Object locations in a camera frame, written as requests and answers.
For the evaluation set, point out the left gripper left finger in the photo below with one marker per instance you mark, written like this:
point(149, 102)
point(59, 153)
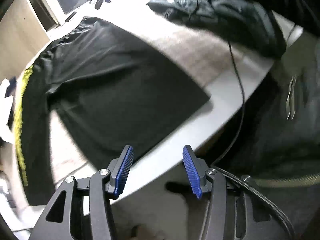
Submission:
point(81, 207)

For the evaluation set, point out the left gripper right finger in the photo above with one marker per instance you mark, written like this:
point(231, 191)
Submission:
point(236, 210)

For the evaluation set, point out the black shorts yellow stripes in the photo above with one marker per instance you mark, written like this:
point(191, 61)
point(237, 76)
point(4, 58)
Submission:
point(109, 88)

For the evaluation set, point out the white folded garment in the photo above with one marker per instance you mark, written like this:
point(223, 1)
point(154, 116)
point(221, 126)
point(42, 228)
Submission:
point(7, 100)

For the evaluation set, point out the wooden board panel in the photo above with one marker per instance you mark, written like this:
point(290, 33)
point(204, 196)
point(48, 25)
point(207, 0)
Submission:
point(22, 37)

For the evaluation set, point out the black jacket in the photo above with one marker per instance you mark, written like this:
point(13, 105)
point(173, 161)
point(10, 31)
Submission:
point(239, 21)

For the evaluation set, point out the black power adapter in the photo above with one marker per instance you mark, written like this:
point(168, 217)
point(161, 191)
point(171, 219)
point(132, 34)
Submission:
point(70, 16)

